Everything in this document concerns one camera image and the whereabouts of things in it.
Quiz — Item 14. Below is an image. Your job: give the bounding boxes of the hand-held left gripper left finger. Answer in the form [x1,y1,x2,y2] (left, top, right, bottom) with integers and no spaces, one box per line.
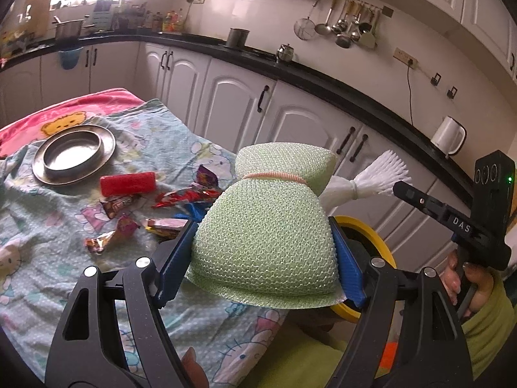
[44,220,211,388]

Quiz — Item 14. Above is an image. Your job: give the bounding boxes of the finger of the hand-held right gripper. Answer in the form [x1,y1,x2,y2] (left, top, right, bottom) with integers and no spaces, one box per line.
[393,180,477,247]

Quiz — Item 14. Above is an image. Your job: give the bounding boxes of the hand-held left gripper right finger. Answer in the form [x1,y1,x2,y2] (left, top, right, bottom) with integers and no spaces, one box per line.
[323,216,474,388]

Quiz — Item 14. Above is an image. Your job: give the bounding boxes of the brown yellow wrapper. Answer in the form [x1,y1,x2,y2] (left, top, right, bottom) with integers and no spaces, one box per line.
[144,217,190,239]

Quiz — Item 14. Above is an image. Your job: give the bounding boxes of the yellow rimmed black bin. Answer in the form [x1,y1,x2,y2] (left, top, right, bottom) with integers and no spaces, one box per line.
[329,215,398,324]

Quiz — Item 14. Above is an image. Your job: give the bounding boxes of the green mesh sponge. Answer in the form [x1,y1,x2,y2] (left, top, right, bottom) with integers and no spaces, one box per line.
[185,142,344,311]

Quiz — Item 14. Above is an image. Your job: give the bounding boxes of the person's right forearm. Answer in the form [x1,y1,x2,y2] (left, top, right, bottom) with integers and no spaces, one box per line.
[460,271,517,381]

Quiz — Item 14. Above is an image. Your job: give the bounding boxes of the person's right hand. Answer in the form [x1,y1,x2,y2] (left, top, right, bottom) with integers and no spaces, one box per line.
[439,250,497,317]

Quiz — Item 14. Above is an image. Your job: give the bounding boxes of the blue wrapper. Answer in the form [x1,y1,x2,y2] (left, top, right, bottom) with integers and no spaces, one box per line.
[174,200,211,223]

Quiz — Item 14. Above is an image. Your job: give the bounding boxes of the white plastic brush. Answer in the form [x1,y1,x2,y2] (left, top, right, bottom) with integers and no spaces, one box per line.
[319,149,413,215]

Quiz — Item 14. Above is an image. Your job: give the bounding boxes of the pink wrapper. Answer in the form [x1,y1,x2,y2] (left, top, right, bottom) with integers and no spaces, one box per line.
[115,215,140,241]

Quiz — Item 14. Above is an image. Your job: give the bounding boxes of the red foil wrapper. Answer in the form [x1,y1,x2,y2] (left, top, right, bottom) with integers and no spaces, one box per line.
[151,184,221,210]

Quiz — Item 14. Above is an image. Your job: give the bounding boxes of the white electric kettle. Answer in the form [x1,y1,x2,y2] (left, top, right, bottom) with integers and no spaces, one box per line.
[430,116,467,156]

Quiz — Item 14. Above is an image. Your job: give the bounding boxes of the brown candy wrapper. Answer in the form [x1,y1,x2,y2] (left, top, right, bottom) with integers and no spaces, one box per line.
[99,194,142,220]

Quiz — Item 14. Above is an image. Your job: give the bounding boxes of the gold orange wrapper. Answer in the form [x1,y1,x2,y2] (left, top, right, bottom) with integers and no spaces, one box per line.
[84,230,118,255]

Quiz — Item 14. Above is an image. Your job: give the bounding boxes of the purple wrapper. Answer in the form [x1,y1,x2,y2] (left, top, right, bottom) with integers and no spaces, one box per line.
[195,164,221,189]

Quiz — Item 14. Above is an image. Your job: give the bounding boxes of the red packet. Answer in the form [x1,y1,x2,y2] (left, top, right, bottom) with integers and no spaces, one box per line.
[100,172,157,197]

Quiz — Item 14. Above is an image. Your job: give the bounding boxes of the orange cloth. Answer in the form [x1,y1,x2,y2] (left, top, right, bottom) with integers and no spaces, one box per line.
[383,343,401,374]

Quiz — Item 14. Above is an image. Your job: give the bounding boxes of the person's green clothing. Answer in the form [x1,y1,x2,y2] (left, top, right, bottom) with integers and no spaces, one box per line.
[238,315,352,388]

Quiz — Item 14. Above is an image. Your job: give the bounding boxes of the steel plate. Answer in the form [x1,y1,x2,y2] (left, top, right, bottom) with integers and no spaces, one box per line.
[31,124,117,186]

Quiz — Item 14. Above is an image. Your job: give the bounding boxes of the light blue cartoon blanket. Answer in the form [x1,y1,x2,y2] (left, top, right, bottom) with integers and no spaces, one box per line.
[0,98,291,384]

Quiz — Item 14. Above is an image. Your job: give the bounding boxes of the steel bowl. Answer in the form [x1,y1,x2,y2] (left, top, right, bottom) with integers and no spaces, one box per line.
[42,131,101,172]

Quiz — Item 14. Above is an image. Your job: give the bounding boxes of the black countertop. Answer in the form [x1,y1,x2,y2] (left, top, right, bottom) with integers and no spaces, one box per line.
[0,32,485,203]

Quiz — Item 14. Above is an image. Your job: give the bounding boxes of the white lower cabinets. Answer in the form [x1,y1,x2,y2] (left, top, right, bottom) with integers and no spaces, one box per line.
[0,40,457,259]

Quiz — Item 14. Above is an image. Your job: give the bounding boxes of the pink blanket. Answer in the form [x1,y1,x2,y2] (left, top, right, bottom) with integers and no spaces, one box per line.
[0,88,144,158]

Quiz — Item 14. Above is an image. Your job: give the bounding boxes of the row of hanging steel utensils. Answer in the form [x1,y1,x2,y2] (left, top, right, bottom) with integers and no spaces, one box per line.
[315,0,382,49]

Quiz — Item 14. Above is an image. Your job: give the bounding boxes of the hanging steel strainer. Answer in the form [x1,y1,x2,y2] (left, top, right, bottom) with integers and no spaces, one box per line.
[293,0,324,41]

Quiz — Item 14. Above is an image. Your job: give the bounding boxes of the blue hanging bin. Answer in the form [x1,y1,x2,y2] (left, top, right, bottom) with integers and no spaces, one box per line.
[58,46,84,70]

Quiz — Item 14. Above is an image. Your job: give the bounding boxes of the tall steel pot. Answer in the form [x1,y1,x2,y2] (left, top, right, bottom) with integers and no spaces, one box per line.
[226,28,250,49]

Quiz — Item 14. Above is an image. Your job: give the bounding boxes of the row of bottles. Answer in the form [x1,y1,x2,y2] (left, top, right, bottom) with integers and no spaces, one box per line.
[113,2,186,35]

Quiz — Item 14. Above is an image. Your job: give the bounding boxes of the teal storage box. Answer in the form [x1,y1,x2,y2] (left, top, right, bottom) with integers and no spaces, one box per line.
[91,0,114,32]

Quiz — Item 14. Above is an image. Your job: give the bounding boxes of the large steel pot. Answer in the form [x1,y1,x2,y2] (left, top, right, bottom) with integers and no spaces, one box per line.
[52,16,85,40]

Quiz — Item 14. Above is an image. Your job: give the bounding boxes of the wooden cutting board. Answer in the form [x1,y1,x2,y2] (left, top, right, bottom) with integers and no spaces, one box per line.
[25,0,55,33]

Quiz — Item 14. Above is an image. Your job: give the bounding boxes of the black power cable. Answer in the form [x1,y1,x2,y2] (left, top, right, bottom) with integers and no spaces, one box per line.
[405,64,415,127]

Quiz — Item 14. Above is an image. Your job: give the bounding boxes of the wall socket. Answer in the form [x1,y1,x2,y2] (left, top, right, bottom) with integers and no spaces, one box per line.
[395,47,418,68]

